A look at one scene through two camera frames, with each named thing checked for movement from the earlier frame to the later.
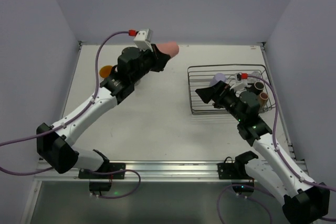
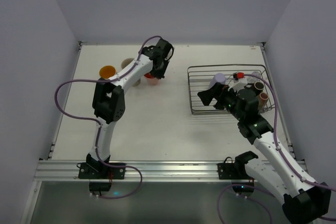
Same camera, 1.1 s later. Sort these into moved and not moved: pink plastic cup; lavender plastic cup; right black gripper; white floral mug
Moved: pink plastic cup
Not moved: lavender plastic cup; right black gripper; white floral mug
